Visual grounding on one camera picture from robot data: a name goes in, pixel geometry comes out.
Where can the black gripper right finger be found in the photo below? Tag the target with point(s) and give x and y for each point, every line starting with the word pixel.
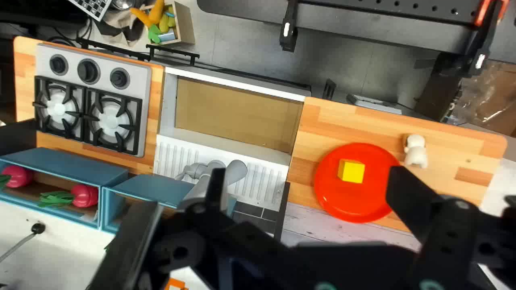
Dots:
pixel 444 227

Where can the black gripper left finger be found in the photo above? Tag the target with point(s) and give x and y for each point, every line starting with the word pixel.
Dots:
pixel 233 239

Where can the yellow block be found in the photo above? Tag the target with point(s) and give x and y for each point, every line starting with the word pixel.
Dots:
pixel 350 172

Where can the white dish rack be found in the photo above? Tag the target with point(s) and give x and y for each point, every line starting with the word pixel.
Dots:
pixel 254 177

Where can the grey toy faucet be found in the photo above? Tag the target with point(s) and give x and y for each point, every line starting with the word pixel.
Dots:
pixel 212 178

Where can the white plush toy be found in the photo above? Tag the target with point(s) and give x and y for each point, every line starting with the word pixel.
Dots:
pixel 415 152

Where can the orange plate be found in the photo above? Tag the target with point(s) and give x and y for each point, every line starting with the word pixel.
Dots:
pixel 354 202

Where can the toy sink basin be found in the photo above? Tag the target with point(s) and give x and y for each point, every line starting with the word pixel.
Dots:
pixel 237 115

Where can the pink toy radish right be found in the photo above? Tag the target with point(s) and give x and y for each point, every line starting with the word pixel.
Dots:
pixel 84 196

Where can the pink toy radish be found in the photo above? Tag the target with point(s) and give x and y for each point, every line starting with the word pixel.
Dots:
pixel 84 196
pixel 17 177

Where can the teal shelf box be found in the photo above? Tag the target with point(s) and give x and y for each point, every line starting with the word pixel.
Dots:
pixel 55 173

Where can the toy stove top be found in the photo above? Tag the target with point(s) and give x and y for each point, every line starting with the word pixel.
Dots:
pixel 92 99

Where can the black clamp left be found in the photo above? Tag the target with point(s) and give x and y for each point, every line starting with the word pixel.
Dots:
pixel 287 40

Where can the black orange clamp right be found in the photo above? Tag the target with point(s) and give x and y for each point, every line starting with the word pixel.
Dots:
pixel 486 22

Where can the box of toy food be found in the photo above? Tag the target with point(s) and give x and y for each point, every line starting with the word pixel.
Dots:
pixel 166 24

